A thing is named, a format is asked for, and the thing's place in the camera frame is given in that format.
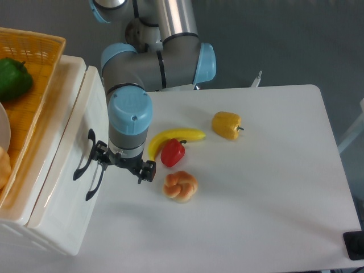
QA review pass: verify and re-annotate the toy croissant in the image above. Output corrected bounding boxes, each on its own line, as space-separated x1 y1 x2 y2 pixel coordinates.
0 147 12 189

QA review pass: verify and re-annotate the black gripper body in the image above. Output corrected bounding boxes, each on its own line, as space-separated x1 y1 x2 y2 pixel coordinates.
107 143 144 173

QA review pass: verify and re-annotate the black device at edge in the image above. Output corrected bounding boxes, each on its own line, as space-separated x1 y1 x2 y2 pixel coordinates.
343 231 364 260

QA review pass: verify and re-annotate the white plastic drawer cabinet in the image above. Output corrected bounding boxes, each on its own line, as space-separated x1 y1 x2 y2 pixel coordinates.
0 55 88 254

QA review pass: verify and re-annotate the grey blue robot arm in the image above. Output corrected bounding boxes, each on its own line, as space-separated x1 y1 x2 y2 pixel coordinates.
89 1 217 181

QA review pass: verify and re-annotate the black top drawer handle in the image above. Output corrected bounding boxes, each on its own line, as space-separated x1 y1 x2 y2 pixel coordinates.
73 129 99 181

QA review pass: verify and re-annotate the orange woven plastic basket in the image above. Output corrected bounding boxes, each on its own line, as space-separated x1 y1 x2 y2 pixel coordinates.
1 27 66 204

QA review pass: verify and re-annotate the white plate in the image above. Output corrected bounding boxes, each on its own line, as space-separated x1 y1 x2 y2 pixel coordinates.
0 104 11 151

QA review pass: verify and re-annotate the yellow toy bell pepper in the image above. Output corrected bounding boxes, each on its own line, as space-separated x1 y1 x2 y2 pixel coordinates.
212 111 244 140

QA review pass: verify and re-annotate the black lower drawer handle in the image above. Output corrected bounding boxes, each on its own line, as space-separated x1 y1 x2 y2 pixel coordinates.
85 164 105 201

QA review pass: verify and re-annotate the red toy bell pepper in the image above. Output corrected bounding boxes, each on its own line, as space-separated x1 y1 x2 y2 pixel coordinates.
160 138 187 167

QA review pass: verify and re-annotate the black drawer handle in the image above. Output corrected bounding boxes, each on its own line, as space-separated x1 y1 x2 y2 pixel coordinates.
85 164 105 201
73 129 99 181

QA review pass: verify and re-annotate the knotted toy bread roll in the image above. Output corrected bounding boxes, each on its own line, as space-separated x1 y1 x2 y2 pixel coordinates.
162 171 198 203

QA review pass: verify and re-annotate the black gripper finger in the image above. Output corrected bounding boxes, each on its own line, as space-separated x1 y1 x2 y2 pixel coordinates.
133 160 156 184
93 140 111 171

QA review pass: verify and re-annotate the white top drawer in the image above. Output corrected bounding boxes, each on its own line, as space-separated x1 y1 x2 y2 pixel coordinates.
27 67 108 255

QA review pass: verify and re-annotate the green toy bell pepper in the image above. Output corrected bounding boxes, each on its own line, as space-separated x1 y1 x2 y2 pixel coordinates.
1 57 33 102

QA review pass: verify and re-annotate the yellow toy banana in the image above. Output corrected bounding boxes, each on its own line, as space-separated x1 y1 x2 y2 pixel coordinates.
147 128 206 161

